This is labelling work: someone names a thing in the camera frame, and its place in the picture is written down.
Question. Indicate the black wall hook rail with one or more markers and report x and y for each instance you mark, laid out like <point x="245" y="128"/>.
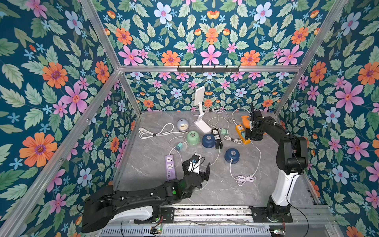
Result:
<point x="206" y="69"/>

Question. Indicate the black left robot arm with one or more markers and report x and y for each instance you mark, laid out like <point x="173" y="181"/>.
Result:
<point x="106" y="203"/>

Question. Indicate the round blue alarm clock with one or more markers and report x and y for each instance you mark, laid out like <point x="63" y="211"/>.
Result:
<point x="182" y="124"/>

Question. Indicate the white folding desk lamp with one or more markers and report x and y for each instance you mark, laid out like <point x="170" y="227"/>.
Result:
<point x="199" y="123"/>

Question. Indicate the orange power strip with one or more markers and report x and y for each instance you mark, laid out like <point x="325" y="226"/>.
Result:
<point x="239" y="128"/>

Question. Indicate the dark blue meat grinder front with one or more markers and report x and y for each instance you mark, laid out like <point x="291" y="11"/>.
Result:
<point x="232" y="156"/>

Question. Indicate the black power strip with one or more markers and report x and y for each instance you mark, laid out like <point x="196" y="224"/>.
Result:
<point x="218" y="138"/>

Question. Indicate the light teal charger adapter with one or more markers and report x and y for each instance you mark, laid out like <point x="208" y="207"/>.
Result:
<point x="179" y="146"/>

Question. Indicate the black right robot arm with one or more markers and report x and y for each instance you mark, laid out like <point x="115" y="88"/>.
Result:
<point x="291" y="159"/>

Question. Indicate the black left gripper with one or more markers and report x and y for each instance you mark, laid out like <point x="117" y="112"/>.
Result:
<point x="201" y="175"/>

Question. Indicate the green cordless meat grinder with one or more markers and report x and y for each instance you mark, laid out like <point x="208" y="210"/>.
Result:
<point x="193" y="138"/>

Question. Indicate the orange shark plush toy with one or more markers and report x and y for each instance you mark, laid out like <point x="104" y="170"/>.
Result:
<point x="246" y="122"/>

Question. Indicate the dark blue meat grinder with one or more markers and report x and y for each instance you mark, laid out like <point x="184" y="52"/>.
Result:
<point x="208" y="141"/>
<point x="232" y="156"/>

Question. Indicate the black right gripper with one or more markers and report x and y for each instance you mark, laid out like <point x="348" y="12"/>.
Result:
<point x="253" y="127"/>

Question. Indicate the purple power strip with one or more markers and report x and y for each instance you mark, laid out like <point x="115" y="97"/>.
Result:
<point x="170" y="168"/>

